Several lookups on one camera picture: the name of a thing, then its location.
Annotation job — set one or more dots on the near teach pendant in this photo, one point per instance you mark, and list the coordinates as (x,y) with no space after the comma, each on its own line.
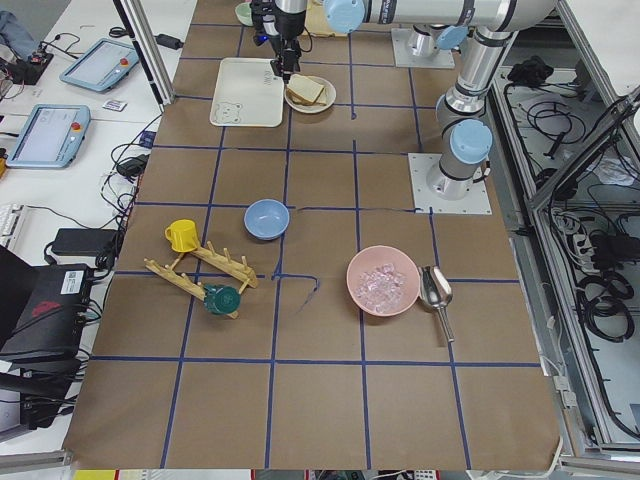
(51,137)

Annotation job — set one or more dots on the white rectangular bear tray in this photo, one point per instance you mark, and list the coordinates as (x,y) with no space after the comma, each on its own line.
(247,94)

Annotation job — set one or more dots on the aluminium frame post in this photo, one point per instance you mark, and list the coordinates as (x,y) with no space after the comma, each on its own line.
(135,22)

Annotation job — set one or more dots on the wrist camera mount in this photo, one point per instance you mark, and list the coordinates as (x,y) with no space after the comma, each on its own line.
(263,21)

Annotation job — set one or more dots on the blue bowl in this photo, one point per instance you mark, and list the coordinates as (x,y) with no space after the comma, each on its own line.
(266,219)

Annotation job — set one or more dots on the teach pendant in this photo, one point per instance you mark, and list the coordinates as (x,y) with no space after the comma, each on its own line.
(51,137)
(102,66)

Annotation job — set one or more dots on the wooden cutting board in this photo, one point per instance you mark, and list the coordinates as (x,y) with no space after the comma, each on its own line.
(316,22)

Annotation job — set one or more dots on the pink bowl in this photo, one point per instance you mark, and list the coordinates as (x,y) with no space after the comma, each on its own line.
(371,257)

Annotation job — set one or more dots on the yellow mug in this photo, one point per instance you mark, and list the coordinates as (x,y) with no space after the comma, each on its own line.
(182,235)

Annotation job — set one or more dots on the dark green mug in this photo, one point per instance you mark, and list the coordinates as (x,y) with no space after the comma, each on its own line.
(221,299)

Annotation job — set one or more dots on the black power adapter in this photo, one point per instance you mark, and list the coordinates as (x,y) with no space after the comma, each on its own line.
(82,242)

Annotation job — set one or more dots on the white keyboard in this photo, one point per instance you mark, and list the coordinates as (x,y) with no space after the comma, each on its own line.
(12,218)

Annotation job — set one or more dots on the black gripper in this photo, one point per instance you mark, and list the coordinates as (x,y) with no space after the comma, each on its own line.
(289,26)

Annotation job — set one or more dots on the metal scoop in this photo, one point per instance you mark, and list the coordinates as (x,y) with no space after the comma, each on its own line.
(436,294)

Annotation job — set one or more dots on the bread slice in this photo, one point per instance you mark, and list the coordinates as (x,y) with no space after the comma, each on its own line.
(303,87)
(320,100)

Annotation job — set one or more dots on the far teach pendant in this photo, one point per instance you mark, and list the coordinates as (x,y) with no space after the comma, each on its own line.
(102,66)

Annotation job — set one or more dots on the small charger brick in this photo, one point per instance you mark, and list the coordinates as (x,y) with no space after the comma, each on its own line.
(169,41)

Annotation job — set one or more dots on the light green bowl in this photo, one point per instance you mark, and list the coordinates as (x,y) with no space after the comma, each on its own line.
(244,13)

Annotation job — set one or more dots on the white round plate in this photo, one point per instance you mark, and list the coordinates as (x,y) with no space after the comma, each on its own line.
(331,97)

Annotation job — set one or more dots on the clear ice cubes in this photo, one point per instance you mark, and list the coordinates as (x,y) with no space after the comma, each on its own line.
(381,289)

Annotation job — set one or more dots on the black computer box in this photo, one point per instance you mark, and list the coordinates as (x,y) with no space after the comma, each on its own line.
(43,310)

